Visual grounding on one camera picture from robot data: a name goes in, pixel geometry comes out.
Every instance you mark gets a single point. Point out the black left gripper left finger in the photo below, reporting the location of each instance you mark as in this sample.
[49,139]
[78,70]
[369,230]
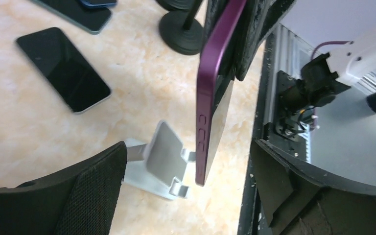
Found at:
[78,200]

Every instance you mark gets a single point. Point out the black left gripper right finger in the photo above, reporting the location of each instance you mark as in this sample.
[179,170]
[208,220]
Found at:
[257,21]

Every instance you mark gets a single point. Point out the purple smartphone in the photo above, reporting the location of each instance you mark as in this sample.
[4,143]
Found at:
[209,65]

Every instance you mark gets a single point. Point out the black clamp stand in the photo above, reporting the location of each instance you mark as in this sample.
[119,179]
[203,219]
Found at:
[175,5]
[181,31]

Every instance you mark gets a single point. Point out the silver metal phone stand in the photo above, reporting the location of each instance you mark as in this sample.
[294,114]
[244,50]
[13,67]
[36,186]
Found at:
[159,166]

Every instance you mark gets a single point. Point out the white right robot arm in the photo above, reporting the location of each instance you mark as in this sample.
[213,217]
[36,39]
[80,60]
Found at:
[322,79]

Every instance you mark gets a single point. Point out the black smartphone white edge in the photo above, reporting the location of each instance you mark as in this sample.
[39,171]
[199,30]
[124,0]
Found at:
[64,68]

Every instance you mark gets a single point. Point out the dark green-edged smartphone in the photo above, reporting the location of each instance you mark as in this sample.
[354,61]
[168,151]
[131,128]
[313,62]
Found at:
[91,20]

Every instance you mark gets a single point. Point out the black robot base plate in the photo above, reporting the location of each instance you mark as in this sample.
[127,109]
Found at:
[267,182]

